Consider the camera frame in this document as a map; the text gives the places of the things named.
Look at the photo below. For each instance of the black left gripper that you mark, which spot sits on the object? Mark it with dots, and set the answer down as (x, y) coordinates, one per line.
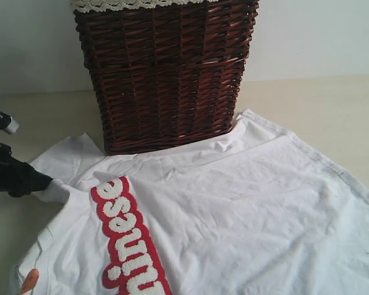
(19, 178)

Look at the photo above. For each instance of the white t-shirt with red print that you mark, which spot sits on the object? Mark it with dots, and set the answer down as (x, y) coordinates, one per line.
(255, 211)

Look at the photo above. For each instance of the dark brown wicker basket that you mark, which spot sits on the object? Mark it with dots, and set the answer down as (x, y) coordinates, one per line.
(167, 76)

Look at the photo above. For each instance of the cream lace basket liner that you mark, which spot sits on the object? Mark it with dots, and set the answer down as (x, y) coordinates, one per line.
(86, 6)

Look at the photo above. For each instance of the orange collar label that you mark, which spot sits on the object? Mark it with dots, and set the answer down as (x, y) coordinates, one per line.
(29, 282)

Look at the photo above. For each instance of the black grey left wrist camera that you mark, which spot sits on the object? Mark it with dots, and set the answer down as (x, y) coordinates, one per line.
(1, 120)

